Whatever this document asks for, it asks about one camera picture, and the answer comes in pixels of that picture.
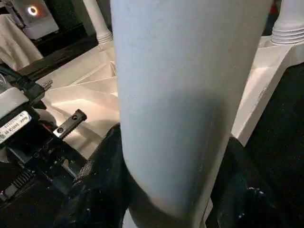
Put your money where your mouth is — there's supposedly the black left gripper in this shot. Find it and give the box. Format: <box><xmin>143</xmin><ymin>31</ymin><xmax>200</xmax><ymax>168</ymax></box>
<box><xmin>0</xmin><ymin>108</ymin><xmax>95</xmax><ymax>211</ymax></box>

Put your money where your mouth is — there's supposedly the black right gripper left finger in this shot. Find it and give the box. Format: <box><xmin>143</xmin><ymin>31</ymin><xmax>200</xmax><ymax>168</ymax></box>
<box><xmin>57</xmin><ymin>123</ymin><xmax>134</xmax><ymax>228</ymax></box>

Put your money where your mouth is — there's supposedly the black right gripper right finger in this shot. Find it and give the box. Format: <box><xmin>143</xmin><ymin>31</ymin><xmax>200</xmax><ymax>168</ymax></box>
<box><xmin>205</xmin><ymin>137</ymin><xmax>300</xmax><ymax>228</ymax></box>

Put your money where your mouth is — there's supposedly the white plastic table top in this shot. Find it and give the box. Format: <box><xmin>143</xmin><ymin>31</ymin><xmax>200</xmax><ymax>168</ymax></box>
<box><xmin>30</xmin><ymin>35</ymin><xmax>304</xmax><ymax>160</ymax></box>

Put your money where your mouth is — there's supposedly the white plastic table leg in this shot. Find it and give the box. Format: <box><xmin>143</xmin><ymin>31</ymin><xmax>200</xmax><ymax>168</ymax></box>
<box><xmin>109</xmin><ymin>0</ymin><xmax>271</xmax><ymax>228</ymax></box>
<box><xmin>83</xmin><ymin>0</ymin><xmax>114</xmax><ymax>46</ymax></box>
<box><xmin>270</xmin><ymin>0</ymin><xmax>304</xmax><ymax>46</ymax></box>

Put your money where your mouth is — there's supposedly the black work mat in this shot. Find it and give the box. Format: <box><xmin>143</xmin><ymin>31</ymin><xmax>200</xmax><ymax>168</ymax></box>
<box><xmin>0</xmin><ymin>23</ymin><xmax>304</xmax><ymax>228</ymax></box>

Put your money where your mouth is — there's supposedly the cream draped cloth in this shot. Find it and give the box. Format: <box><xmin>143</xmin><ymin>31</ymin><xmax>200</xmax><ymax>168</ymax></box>
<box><xmin>0</xmin><ymin>14</ymin><xmax>43</xmax><ymax>69</ymax></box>

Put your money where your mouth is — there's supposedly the black left wrist camera cable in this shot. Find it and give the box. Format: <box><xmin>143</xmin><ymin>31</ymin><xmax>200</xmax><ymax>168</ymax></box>
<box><xmin>0</xmin><ymin>66</ymin><xmax>52</xmax><ymax>106</ymax></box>

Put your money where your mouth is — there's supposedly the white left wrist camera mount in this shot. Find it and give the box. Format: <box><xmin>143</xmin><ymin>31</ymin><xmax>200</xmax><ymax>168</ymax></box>
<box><xmin>0</xmin><ymin>86</ymin><xmax>30</xmax><ymax>119</ymax></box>

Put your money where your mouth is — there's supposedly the white device with ring light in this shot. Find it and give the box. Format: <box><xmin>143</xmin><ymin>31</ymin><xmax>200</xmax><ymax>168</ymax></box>
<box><xmin>19</xmin><ymin>0</ymin><xmax>60</xmax><ymax>38</ymax></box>

